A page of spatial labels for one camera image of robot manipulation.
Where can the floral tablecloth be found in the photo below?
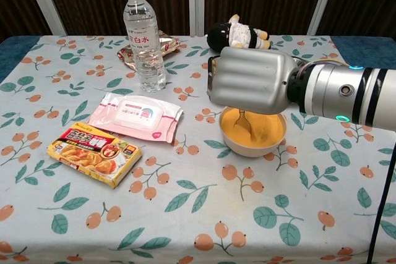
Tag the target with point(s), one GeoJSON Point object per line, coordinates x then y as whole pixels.
{"type": "Point", "coordinates": [198, 214]}

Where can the stainless steel tray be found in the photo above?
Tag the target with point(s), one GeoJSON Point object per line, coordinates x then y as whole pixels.
{"type": "Point", "coordinates": [214, 64]}

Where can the beige round bowl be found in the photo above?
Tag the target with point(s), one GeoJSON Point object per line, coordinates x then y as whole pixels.
{"type": "Point", "coordinates": [247, 151]}

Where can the translucent grey plastic spoon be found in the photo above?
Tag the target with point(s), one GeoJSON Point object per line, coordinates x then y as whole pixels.
{"type": "Point", "coordinates": [239, 123]}

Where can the clear water bottle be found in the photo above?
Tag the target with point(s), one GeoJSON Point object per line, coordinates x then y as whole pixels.
{"type": "Point", "coordinates": [145, 53]}

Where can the brown foil snack packet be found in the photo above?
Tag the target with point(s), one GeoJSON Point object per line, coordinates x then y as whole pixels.
{"type": "Point", "coordinates": [168, 44]}

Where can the yellow curry box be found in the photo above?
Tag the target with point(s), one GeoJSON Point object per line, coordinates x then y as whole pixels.
{"type": "Point", "coordinates": [92, 152]}

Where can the orange-yellow powder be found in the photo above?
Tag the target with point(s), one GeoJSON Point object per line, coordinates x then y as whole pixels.
{"type": "Point", "coordinates": [269, 131]}

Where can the pink wet wipes pack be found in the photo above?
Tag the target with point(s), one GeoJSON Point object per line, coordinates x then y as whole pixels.
{"type": "Point", "coordinates": [136, 115]}

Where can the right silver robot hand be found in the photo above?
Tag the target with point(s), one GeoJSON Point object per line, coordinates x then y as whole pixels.
{"type": "Point", "coordinates": [250, 81]}

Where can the black-haired plush doll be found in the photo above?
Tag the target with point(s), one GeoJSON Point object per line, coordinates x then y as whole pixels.
{"type": "Point", "coordinates": [241, 33]}

